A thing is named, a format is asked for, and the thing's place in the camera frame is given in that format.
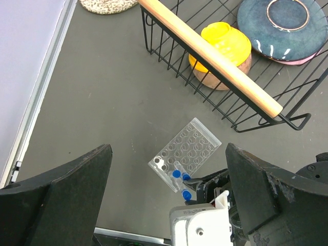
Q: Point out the black wire basket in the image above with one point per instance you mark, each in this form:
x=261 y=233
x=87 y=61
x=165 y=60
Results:
x=200 y=41

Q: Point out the pink plate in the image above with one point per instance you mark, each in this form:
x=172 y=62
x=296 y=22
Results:
x=298 y=62

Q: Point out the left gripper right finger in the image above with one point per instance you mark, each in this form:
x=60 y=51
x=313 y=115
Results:
x=276 y=200

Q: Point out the clear acrylic tube rack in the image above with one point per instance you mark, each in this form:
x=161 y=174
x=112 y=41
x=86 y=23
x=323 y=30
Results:
x=192 y=146

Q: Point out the blue ceramic plate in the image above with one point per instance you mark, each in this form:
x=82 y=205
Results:
x=283 y=30

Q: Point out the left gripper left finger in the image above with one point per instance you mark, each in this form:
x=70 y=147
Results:
x=57 y=207

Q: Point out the blue capped tube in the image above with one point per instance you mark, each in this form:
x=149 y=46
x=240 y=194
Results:
x=176 y=174
x=185 y=192
x=184 y=173

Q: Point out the woven round coaster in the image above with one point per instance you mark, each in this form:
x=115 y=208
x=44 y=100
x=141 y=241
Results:
x=107 y=7

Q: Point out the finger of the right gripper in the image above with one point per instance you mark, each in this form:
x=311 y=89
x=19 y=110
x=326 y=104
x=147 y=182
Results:
x=216 y=178

